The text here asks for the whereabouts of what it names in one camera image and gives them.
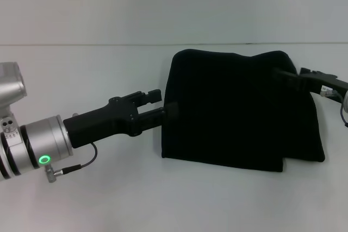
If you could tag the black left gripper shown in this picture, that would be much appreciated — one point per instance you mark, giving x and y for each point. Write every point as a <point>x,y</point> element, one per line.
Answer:
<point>103,123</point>

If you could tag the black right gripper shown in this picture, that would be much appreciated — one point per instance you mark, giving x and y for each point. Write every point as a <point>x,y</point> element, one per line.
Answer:
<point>323,81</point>

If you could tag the black shirt with FREE print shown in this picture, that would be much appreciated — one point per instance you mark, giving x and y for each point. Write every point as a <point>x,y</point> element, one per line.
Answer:
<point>236,112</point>

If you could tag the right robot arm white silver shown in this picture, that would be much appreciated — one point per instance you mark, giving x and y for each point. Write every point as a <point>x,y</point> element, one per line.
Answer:
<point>345,100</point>

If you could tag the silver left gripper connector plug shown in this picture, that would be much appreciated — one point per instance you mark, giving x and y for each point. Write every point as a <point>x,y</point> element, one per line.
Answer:
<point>75,114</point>

